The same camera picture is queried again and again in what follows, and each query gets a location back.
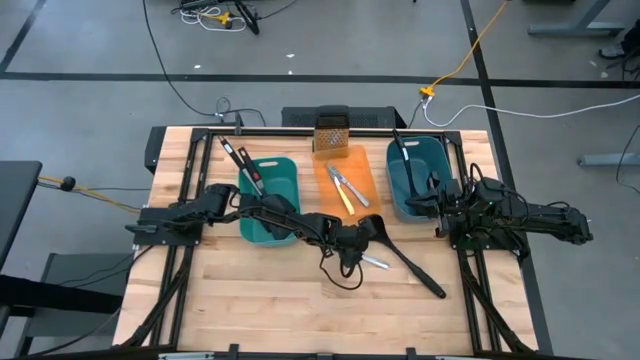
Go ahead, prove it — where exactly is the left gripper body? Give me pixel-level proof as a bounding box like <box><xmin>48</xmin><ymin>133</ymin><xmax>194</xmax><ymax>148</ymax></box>
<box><xmin>327</xmin><ymin>215</ymin><xmax>375</xmax><ymax>256</ymax></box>

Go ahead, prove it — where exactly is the orange translucent tray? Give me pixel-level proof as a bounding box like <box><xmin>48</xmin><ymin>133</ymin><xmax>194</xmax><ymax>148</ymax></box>
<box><xmin>312</xmin><ymin>144</ymin><xmax>382</xmax><ymax>221</ymax></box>

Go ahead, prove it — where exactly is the person's leg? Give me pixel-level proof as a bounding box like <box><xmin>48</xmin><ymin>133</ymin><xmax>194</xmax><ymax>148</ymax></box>
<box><xmin>619</xmin><ymin>17</ymin><xmax>640</xmax><ymax>81</ymax></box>

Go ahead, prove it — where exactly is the person's shoe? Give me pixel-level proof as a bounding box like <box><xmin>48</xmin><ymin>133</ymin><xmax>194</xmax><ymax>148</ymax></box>
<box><xmin>598</xmin><ymin>43</ymin><xmax>626</xmax><ymax>60</ymax></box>

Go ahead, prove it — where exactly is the white floor cable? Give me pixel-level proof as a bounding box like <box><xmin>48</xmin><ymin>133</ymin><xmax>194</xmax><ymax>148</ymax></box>
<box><xmin>422</xmin><ymin>92</ymin><xmax>640</xmax><ymax>129</ymax></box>

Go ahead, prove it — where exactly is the white coiled cable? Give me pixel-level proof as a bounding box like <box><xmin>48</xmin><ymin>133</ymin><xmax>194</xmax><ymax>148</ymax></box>
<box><xmin>178</xmin><ymin>5</ymin><xmax>247</xmax><ymax>34</ymax></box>

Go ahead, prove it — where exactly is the black ladle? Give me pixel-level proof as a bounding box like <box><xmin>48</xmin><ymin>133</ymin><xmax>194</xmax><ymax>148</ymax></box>
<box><xmin>358</xmin><ymin>213</ymin><xmax>448</xmax><ymax>300</ymax></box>

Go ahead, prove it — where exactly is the yellow-handled knife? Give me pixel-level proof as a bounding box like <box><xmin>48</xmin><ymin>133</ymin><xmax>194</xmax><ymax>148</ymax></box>
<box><xmin>331</xmin><ymin>174</ymin><xmax>357</xmax><ymax>217</ymax></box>

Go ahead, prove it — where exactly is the yellow rope cable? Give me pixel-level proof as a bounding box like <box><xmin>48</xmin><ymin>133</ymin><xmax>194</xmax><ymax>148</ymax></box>
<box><xmin>38</xmin><ymin>174</ymin><xmax>145</xmax><ymax>215</ymax></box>

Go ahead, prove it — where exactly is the silver butter knife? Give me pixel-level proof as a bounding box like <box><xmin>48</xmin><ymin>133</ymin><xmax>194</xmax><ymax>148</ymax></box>
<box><xmin>326</xmin><ymin>165</ymin><xmax>372</xmax><ymax>209</ymax></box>
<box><xmin>360</xmin><ymin>253</ymin><xmax>391</xmax><ymax>271</ymax></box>

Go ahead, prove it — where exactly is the black side desk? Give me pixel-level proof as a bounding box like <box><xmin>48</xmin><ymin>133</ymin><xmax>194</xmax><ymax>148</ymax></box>
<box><xmin>0</xmin><ymin>160</ymin><xmax>44</xmax><ymax>271</ymax></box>

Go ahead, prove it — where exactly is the metal box grater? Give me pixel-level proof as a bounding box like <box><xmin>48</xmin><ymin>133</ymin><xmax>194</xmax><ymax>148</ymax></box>
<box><xmin>313</xmin><ymin>104</ymin><xmax>352</xmax><ymax>160</ymax></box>

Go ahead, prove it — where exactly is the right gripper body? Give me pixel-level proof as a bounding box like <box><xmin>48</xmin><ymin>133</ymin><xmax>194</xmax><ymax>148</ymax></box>
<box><xmin>439</xmin><ymin>179</ymin><xmax>471</xmax><ymax>219</ymax></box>

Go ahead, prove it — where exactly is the black mesh box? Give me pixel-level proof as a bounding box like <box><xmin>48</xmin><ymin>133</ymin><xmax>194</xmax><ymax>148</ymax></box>
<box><xmin>281</xmin><ymin>105</ymin><xmax>408</xmax><ymax>130</ymax></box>

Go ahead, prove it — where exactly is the black hanging cable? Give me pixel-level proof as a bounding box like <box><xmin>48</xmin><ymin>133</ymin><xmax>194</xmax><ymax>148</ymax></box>
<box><xmin>141</xmin><ymin>0</ymin><xmax>269</xmax><ymax>129</ymax></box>

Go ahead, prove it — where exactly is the black serving spoon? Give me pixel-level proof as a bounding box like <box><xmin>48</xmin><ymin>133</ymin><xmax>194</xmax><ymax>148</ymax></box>
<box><xmin>391</xmin><ymin>128</ymin><xmax>426</xmax><ymax>201</ymax></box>

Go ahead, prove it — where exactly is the black aluminium table frame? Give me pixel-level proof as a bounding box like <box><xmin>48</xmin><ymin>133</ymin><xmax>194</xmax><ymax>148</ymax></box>
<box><xmin>117</xmin><ymin>124</ymin><xmax>540</xmax><ymax>354</ymax></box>

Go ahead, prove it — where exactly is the teal green plastic bin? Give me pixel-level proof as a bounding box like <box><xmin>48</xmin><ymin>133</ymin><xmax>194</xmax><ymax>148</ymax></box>
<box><xmin>237</xmin><ymin>156</ymin><xmax>303</xmax><ymax>249</ymax></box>

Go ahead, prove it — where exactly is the dark blue plastic bin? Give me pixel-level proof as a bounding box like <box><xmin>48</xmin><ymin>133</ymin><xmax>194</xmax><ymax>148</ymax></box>
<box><xmin>385</xmin><ymin>135</ymin><xmax>455</xmax><ymax>225</ymax></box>

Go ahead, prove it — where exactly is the grey desk foot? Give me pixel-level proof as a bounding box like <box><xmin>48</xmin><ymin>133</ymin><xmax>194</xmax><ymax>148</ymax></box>
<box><xmin>578</xmin><ymin>152</ymin><xmax>640</xmax><ymax>168</ymax></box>
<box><xmin>528</xmin><ymin>0</ymin><xmax>626</xmax><ymax>38</ymax></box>

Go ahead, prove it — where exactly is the black stand leg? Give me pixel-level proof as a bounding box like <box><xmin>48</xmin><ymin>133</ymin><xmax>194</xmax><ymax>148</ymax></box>
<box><xmin>234</xmin><ymin>0</ymin><xmax>261</xmax><ymax>35</ymax></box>

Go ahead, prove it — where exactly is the yellow extension cable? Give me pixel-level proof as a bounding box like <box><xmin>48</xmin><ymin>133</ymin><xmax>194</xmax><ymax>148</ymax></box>
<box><xmin>419</xmin><ymin>0</ymin><xmax>510</xmax><ymax>99</ymax></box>

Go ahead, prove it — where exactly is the black bar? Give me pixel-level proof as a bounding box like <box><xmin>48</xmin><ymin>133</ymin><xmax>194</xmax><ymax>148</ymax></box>
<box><xmin>0</xmin><ymin>273</ymin><xmax>124</xmax><ymax>315</ymax></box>

